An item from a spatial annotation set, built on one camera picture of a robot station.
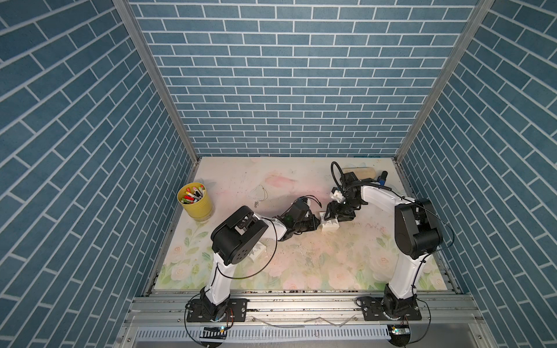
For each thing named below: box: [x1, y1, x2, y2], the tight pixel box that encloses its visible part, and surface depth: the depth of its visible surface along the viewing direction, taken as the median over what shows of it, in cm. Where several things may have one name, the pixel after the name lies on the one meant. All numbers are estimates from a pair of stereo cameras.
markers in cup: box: [180, 184, 205, 204], surface depth 93 cm
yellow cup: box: [176, 181, 214, 223], surface depth 93 cm
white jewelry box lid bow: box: [319, 211, 341, 232], surface depth 93 cm
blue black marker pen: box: [377, 170, 389, 186], surface depth 111 cm
